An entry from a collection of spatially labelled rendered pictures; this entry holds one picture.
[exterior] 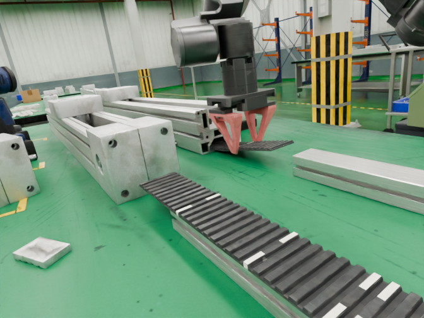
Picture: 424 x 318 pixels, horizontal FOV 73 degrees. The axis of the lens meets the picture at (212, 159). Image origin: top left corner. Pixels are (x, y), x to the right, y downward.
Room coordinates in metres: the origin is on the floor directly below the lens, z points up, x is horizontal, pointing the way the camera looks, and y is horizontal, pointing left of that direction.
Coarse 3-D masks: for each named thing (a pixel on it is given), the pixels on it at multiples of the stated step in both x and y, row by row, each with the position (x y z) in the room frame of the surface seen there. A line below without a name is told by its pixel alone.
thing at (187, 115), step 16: (112, 112) 1.02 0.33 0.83; (128, 112) 0.87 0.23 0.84; (144, 112) 0.78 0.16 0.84; (160, 112) 0.66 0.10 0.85; (176, 112) 0.59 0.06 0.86; (192, 112) 0.53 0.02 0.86; (208, 112) 0.62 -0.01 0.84; (176, 128) 0.60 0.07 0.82; (192, 128) 0.54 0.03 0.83; (208, 128) 0.54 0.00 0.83; (192, 144) 0.55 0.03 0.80; (208, 144) 0.54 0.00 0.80
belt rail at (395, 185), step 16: (304, 160) 0.35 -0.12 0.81; (320, 160) 0.34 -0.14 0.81; (336, 160) 0.33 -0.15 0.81; (352, 160) 0.32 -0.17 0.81; (368, 160) 0.32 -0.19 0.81; (304, 176) 0.35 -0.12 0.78; (320, 176) 0.33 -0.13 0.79; (336, 176) 0.32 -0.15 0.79; (352, 176) 0.30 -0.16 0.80; (368, 176) 0.28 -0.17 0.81; (384, 176) 0.27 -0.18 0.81; (400, 176) 0.26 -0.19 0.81; (416, 176) 0.26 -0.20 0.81; (352, 192) 0.30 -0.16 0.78; (368, 192) 0.28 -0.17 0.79; (384, 192) 0.27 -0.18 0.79; (400, 192) 0.26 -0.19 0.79; (416, 192) 0.24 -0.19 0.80; (416, 208) 0.24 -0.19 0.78
